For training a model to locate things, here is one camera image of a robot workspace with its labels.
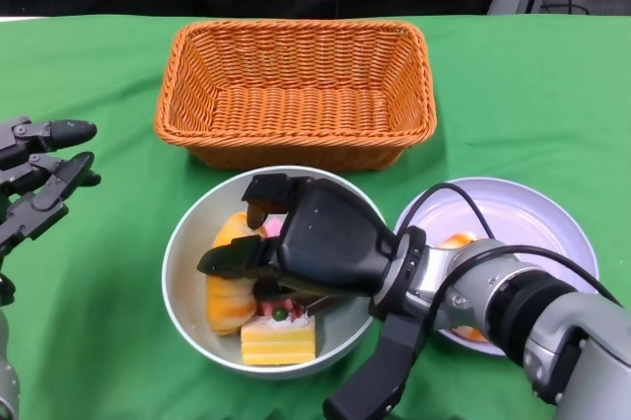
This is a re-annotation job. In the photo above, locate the green tablecloth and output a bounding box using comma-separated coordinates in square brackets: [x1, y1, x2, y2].
[0, 13, 631, 420]

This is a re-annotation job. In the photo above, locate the round striped pumpkin bread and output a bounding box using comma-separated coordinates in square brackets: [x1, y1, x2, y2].
[440, 231, 490, 345]

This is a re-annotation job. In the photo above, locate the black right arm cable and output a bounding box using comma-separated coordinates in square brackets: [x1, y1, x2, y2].
[401, 182, 631, 313]

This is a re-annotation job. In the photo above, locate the yellow layer cake slice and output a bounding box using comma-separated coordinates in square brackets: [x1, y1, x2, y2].
[240, 306, 316, 368]

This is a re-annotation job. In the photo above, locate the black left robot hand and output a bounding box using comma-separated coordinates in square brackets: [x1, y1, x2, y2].
[0, 116, 103, 253]

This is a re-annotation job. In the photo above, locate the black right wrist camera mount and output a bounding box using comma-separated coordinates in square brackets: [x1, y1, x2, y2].
[322, 314, 430, 420]

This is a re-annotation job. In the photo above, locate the pink cake with cherry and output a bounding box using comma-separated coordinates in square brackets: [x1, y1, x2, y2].
[265, 216, 288, 240]
[259, 297, 297, 318]

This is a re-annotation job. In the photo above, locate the grey round bowl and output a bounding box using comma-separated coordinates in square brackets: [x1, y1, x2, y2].
[161, 167, 390, 381]

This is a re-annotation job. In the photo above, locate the lilac round plate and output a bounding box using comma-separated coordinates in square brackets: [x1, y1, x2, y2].
[393, 176, 600, 357]

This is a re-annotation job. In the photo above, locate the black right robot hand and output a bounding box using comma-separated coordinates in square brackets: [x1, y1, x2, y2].
[196, 173, 400, 299]

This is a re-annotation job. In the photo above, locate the orange wicker basket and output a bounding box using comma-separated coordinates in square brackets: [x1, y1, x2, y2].
[153, 20, 438, 173]

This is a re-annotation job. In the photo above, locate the long orange bread loaf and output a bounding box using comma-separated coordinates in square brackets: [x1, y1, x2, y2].
[204, 211, 258, 337]

